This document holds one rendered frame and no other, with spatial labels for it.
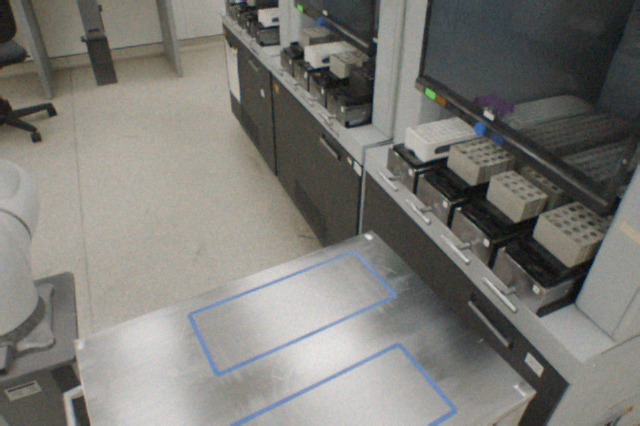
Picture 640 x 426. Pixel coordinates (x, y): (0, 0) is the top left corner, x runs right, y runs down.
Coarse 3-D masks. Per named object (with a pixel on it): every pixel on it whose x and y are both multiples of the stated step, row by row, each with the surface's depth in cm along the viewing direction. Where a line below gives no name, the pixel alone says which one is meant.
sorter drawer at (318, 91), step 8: (312, 80) 173; (320, 80) 169; (328, 80) 169; (312, 88) 175; (320, 88) 168; (328, 88) 166; (336, 88) 167; (304, 96) 173; (312, 96) 177; (320, 96) 170; (312, 104) 168
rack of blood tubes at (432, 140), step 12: (444, 120) 135; (456, 120) 136; (408, 132) 130; (420, 132) 130; (432, 132) 130; (444, 132) 130; (456, 132) 130; (468, 132) 131; (408, 144) 132; (420, 144) 126; (432, 144) 125; (444, 144) 127; (420, 156) 128; (432, 156) 127
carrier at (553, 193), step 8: (528, 168) 113; (528, 176) 112; (536, 176) 111; (536, 184) 110; (544, 184) 108; (552, 184) 108; (544, 192) 108; (552, 192) 106; (560, 192) 106; (552, 200) 107; (544, 208) 109; (552, 208) 108
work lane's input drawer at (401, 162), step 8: (400, 144) 134; (392, 152) 133; (400, 152) 131; (408, 152) 130; (392, 160) 135; (400, 160) 131; (408, 160) 128; (416, 160) 127; (432, 160) 127; (440, 160) 128; (392, 168) 136; (400, 168) 132; (408, 168) 128; (416, 168) 126; (424, 168) 127; (432, 168) 127; (384, 176) 133; (392, 176) 132; (400, 176) 133; (408, 176) 129; (416, 176) 126; (392, 184) 130; (408, 184) 130; (416, 184) 128
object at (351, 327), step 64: (320, 256) 97; (384, 256) 97; (192, 320) 84; (256, 320) 84; (320, 320) 84; (384, 320) 84; (448, 320) 85; (128, 384) 74; (192, 384) 74; (256, 384) 74; (320, 384) 74; (384, 384) 74; (448, 384) 74; (512, 384) 74
